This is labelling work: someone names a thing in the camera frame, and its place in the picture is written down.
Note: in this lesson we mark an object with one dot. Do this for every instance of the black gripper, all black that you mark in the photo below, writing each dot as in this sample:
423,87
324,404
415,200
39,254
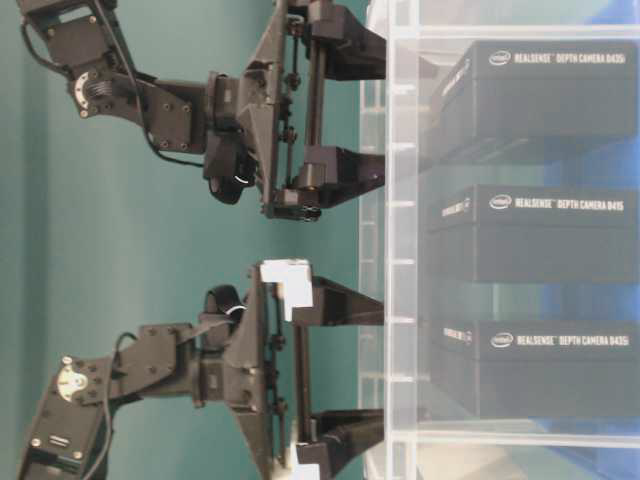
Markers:
256,106

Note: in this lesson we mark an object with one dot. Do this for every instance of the black gripper, white-padded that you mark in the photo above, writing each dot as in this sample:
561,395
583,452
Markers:
236,364

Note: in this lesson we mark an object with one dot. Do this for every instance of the black realsense box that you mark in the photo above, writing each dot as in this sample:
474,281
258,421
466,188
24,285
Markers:
537,368
532,234
533,101

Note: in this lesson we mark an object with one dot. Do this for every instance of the clear plastic storage bin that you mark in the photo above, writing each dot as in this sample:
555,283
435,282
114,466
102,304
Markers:
427,435

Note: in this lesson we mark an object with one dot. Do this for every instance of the green table cloth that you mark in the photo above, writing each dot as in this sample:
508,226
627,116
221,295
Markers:
99,236

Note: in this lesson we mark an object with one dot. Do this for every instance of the blue cloth inside bin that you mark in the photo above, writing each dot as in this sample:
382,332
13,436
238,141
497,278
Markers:
613,166

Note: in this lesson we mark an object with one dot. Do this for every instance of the black wrist camera, white-padded gripper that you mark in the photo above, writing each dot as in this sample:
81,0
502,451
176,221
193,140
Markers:
223,300

